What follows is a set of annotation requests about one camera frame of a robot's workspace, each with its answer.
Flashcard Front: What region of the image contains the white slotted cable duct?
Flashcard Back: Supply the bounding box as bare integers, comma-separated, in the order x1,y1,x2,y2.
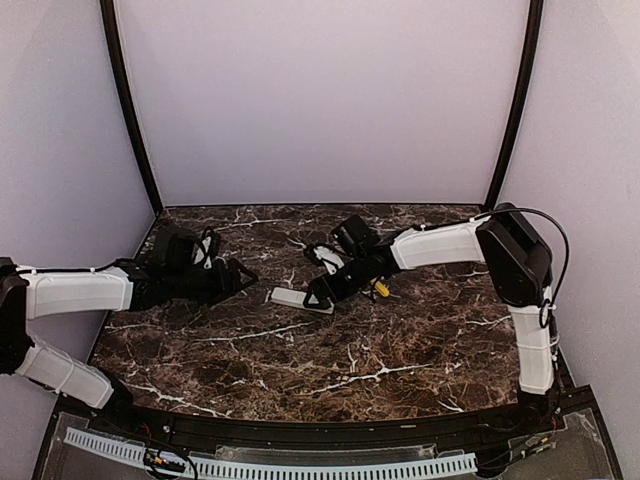
64,427,477,479

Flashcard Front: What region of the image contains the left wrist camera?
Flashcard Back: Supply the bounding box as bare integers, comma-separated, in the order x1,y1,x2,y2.
193,228,224,270

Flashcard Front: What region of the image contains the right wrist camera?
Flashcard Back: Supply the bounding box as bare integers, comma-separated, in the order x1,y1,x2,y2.
303,243,345,275

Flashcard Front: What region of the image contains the yellow handled screwdriver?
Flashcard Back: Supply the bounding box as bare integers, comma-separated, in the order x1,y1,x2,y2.
371,279,390,298

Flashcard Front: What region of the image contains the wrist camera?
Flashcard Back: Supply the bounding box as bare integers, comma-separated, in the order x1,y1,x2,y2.
303,243,345,275
193,228,224,270

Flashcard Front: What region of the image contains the white slim remote control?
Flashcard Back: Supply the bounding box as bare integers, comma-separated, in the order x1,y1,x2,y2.
270,287,334,314

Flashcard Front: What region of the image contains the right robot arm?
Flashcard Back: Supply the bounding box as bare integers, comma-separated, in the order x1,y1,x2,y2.
302,203,562,434

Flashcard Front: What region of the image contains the black front rail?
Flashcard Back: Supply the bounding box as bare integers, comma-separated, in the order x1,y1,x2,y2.
84,384,596,454

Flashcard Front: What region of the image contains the right black frame post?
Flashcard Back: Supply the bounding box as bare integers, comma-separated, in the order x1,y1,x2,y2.
482,0,544,211

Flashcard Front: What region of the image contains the black frame post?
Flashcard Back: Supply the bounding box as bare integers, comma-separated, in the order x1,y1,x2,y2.
482,0,544,211
99,0,164,217

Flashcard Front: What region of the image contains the left black frame post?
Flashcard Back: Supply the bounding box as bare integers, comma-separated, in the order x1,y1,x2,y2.
99,0,164,217

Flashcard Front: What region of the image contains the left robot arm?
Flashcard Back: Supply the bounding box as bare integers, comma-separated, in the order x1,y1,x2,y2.
1,227,258,436

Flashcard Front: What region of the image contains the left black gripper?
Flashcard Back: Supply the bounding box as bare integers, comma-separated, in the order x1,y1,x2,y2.
167,258,259,307

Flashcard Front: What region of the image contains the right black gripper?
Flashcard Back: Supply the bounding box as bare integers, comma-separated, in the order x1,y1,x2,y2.
303,253,373,309

